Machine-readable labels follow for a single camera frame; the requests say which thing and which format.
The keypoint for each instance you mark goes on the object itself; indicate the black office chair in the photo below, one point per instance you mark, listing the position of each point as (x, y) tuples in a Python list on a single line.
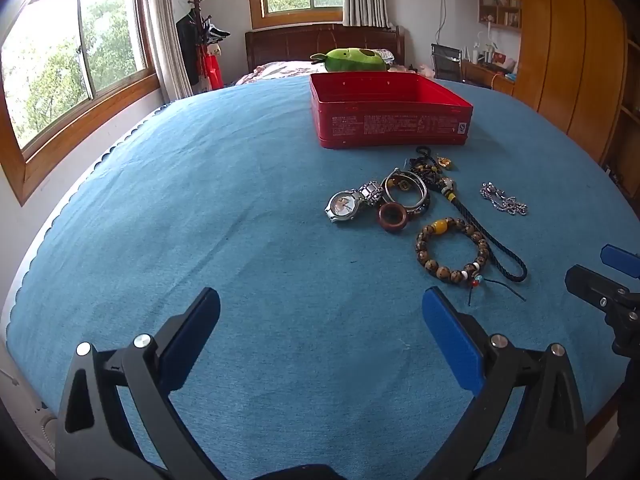
[(446, 57)]

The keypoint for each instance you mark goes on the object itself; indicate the wooden wall shelf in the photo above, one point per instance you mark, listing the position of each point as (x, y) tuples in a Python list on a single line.
[(500, 7)]

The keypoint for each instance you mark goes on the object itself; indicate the silver wristwatch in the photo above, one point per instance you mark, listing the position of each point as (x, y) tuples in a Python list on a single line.
[(344, 205)]

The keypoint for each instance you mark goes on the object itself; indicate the red tin box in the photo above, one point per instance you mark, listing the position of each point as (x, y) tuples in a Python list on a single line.
[(390, 125)]

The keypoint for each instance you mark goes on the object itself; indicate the pink soft toy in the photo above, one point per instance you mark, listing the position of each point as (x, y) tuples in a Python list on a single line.
[(425, 67)]

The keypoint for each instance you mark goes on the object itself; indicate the green avocado plush toy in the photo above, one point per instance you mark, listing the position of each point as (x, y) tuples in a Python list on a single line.
[(352, 59)]

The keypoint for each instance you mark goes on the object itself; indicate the small gold pendant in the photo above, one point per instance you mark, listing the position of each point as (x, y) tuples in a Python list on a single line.
[(444, 162)]

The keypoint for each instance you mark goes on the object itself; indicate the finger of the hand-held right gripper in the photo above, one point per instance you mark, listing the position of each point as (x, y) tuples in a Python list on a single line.
[(595, 290), (622, 259)]

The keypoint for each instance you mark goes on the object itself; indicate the dark wooden headboard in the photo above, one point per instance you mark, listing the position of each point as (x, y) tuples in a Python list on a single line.
[(290, 42)]

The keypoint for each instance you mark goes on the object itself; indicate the wooden coat rack with clothes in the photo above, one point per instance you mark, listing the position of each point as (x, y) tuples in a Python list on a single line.
[(190, 45)]

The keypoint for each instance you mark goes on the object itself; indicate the wooden desk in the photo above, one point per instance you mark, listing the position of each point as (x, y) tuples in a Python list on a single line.
[(482, 72)]

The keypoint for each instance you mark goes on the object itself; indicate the silver bangle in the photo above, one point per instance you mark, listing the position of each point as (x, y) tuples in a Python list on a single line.
[(386, 182)]

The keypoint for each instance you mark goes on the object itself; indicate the folded patterned blanket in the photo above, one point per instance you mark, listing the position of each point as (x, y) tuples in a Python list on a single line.
[(384, 55)]

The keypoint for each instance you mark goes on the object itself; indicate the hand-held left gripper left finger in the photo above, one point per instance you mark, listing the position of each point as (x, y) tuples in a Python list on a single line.
[(192, 340)]

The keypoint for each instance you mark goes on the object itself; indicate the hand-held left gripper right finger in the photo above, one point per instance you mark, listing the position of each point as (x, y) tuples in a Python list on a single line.
[(452, 340)]

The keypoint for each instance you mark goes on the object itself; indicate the red bag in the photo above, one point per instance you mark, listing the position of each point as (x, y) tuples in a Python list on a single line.
[(214, 70)]

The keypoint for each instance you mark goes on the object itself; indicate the floral bedding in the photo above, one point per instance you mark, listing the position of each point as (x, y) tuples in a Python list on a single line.
[(275, 71)]

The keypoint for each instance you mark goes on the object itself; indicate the wooden wardrobe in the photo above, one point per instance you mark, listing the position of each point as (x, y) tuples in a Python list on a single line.
[(565, 50)]

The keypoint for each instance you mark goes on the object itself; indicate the large wooden frame window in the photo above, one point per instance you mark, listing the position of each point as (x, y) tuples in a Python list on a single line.
[(75, 60)]

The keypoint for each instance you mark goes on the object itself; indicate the long beige curtain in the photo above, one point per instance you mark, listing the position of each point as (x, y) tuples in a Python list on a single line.
[(167, 35)]

